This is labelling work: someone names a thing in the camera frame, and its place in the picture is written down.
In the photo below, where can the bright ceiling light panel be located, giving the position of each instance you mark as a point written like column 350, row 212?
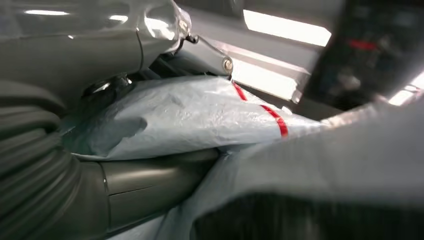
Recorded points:
column 405, row 94
column 285, row 28
column 261, row 79

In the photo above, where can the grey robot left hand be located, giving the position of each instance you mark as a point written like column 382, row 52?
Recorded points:
column 82, row 49

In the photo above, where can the grey plastic mailer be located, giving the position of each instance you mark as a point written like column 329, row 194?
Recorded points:
column 198, row 112

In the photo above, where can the black inbound scanner machine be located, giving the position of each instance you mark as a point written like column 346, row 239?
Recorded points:
column 364, row 59

